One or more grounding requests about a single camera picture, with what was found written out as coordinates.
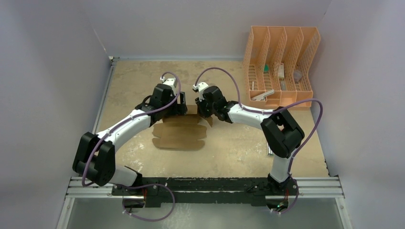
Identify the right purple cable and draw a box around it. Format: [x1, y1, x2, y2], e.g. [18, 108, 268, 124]
[193, 67, 324, 216]

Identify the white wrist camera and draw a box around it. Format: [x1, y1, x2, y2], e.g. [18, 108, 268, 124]
[161, 78, 178, 91]
[192, 82, 209, 93]

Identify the grey round container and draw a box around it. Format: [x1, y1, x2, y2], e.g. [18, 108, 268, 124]
[293, 69, 303, 83]

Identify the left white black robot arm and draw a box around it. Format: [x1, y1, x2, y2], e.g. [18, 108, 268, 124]
[72, 83, 187, 195]

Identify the purple cable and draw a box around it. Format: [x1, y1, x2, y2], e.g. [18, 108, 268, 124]
[193, 67, 324, 216]
[81, 72, 182, 222]

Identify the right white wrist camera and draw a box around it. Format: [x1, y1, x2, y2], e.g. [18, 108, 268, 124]
[192, 82, 209, 93]

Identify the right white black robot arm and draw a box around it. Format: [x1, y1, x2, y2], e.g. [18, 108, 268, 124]
[193, 82, 305, 194]

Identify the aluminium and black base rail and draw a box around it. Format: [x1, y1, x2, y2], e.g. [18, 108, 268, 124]
[58, 74, 351, 229]

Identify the brown cardboard box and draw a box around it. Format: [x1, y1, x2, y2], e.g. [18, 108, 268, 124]
[152, 105, 213, 151]

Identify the pack of coloured markers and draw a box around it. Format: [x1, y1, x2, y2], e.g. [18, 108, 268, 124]
[267, 144, 274, 156]

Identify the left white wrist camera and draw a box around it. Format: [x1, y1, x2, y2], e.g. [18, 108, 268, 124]
[161, 78, 178, 91]

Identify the small carton box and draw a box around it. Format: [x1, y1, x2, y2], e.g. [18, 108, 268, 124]
[277, 63, 285, 80]

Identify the white tool in organizer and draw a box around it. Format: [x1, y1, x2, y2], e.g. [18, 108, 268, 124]
[249, 81, 275, 101]

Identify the orange plastic file organizer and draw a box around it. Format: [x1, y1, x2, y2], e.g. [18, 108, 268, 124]
[243, 26, 321, 110]

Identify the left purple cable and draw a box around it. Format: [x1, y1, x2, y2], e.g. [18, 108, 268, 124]
[81, 72, 182, 222]

